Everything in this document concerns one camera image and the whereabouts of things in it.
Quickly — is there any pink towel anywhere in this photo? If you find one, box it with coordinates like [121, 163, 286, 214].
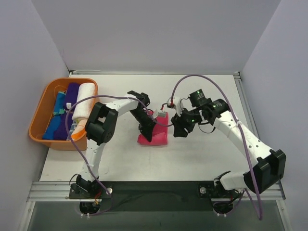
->
[137, 110, 169, 146]

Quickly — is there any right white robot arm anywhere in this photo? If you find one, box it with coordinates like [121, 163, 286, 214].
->
[167, 90, 286, 197]

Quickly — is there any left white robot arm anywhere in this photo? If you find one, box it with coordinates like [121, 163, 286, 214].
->
[76, 90, 156, 198]

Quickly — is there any white rolled towel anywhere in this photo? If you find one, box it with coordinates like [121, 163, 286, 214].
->
[72, 83, 96, 121]

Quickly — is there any patterned orange white towel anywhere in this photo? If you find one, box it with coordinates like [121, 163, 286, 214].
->
[69, 118, 87, 141]

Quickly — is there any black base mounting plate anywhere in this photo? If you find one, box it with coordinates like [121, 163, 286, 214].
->
[79, 182, 241, 214]

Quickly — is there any dark purple rolled towel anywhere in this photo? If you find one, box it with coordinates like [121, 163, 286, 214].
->
[53, 113, 68, 141]

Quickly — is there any orange plastic basket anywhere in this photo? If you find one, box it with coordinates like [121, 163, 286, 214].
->
[28, 77, 98, 151]

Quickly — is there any blue rolled towel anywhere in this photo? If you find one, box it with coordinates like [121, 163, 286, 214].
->
[42, 91, 66, 140]

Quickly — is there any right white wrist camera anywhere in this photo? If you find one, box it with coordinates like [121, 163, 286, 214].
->
[167, 97, 184, 116]

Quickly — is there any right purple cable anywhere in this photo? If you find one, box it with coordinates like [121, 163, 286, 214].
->
[160, 74, 263, 221]

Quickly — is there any purple cable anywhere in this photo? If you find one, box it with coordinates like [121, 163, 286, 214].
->
[64, 95, 175, 217]
[160, 74, 263, 221]

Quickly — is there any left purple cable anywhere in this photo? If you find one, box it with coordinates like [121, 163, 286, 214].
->
[64, 95, 175, 217]

